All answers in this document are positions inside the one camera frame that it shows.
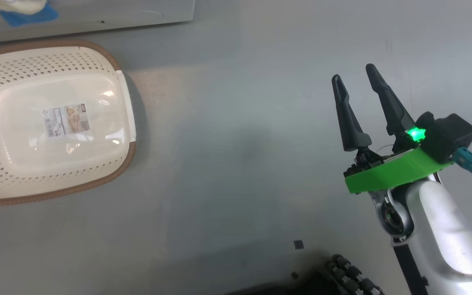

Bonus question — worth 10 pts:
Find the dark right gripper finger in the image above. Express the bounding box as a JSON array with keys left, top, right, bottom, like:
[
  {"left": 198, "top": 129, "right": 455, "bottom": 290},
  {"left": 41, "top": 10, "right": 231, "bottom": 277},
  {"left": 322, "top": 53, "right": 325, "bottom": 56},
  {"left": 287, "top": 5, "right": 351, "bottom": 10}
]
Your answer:
[
  {"left": 366, "top": 64, "right": 416, "bottom": 136},
  {"left": 331, "top": 74, "right": 372, "bottom": 152}
]

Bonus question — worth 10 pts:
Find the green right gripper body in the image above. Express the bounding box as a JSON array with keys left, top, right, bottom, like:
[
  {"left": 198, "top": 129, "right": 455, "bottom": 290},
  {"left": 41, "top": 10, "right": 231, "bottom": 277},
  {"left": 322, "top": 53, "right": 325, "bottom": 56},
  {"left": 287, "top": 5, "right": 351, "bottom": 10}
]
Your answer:
[{"left": 344, "top": 141, "right": 454, "bottom": 195}]

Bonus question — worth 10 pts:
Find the cream garment with blue trim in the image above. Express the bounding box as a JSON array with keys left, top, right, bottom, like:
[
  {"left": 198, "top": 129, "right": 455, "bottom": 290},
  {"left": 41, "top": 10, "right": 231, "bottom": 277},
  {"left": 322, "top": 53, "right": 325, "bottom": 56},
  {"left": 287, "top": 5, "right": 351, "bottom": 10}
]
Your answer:
[{"left": 0, "top": 0, "right": 59, "bottom": 27}]

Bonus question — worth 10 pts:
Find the white front-load washing machine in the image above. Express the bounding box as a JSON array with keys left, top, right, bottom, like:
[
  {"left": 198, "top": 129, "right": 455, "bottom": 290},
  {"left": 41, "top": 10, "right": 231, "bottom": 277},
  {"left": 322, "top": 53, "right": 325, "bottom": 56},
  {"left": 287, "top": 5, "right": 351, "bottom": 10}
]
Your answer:
[{"left": 0, "top": 0, "right": 196, "bottom": 45}]

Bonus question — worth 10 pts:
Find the basket product label sticker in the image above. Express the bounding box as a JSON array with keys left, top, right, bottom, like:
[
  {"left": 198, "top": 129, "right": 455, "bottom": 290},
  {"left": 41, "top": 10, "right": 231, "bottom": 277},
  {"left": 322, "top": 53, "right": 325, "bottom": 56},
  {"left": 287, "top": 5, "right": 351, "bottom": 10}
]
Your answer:
[{"left": 43, "top": 103, "right": 91, "bottom": 138}]

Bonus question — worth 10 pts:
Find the cream laundry basket brown rim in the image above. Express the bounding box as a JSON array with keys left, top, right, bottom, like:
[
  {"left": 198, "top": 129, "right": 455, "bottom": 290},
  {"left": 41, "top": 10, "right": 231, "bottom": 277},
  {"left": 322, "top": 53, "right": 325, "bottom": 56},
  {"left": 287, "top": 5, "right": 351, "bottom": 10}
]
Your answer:
[{"left": 0, "top": 40, "right": 137, "bottom": 207}]

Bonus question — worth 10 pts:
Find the black strap along arm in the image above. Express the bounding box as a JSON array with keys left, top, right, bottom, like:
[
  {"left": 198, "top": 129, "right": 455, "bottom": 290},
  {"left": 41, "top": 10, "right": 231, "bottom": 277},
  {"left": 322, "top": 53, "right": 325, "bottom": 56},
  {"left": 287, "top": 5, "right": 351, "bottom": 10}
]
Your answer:
[{"left": 393, "top": 240, "right": 429, "bottom": 295}]

